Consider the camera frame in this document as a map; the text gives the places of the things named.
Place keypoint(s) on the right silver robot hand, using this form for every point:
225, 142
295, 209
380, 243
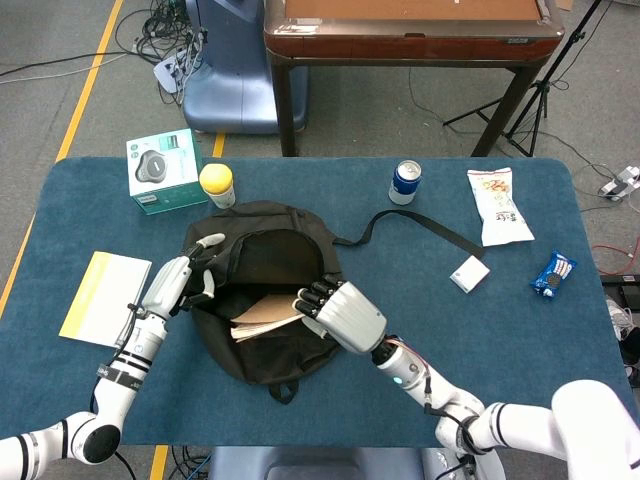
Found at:
350, 317

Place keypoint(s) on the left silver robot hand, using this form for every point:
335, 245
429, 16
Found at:
167, 287

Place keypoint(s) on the brown cover notebook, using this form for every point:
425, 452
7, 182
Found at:
265, 312

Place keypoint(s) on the black fabric backpack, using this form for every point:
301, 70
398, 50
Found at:
295, 220

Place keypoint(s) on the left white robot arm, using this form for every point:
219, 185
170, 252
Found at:
125, 375

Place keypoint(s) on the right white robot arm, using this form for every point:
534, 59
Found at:
450, 395

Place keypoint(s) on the white snack bag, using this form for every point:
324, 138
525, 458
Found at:
497, 210

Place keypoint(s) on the yellow and white booklet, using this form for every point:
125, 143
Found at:
105, 300

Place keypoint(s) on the teal Philips product box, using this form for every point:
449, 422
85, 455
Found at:
165, 170

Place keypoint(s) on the small white box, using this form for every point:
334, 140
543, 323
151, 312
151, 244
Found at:
469, 275

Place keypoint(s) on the blue table cloth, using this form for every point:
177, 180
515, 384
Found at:
475, 340

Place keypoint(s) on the blue soda can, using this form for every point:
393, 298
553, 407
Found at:
404, 185

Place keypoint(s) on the grey robot torso base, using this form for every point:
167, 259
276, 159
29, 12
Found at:
310, 465

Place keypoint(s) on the blue cookie packet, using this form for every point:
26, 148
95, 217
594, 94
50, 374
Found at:
552, 275

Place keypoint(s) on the white power strip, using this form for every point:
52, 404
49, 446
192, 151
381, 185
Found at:
167, 72
620, 185

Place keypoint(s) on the brown mahjong table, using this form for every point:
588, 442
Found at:
410, 47

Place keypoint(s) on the black tripod stand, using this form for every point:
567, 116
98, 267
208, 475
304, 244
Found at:
537, 100

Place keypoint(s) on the cardboard box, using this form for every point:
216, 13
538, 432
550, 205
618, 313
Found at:
565, 4

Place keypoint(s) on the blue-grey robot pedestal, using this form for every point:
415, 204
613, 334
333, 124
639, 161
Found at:
230, 75

